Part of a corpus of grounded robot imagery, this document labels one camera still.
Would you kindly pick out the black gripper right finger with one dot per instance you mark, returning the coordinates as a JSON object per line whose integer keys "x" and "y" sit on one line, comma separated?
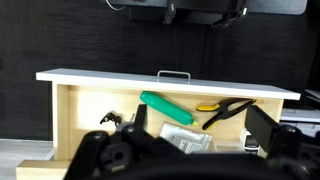
{"x": 263, "y": 131}

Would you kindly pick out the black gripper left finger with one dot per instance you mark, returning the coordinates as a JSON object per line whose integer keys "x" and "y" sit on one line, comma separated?
{"x": 140, "y": 116}

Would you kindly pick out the white front wooden drawer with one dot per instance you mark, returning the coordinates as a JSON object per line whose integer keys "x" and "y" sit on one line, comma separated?
{"x": 100, "y": 80}

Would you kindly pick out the small white black device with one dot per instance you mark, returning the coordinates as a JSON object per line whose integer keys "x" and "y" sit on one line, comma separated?
{"x": 250, "y": 145}

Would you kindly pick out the green marker pen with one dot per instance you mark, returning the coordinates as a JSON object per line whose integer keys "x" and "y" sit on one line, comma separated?
{"x": 163, "y": 106}

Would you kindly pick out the small black clip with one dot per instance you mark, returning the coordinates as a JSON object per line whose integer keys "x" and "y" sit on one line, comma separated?
{"x": 110, "y": 117}

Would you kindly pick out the clear plastic box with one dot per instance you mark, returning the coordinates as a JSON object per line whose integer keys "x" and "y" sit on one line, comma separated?
{"x": 228, "y": 146}

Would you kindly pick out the yellow black spring clamp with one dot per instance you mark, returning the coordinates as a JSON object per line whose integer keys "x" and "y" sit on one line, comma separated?
{"x": 222, "y": 108}

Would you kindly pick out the clear bag with papers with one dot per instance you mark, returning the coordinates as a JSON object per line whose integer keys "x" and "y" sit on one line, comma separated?
{"x": 183, "y": 138}

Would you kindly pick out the white cabinet with wooden top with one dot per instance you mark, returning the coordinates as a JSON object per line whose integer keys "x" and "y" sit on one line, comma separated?
{"x": 40, "y": 170}

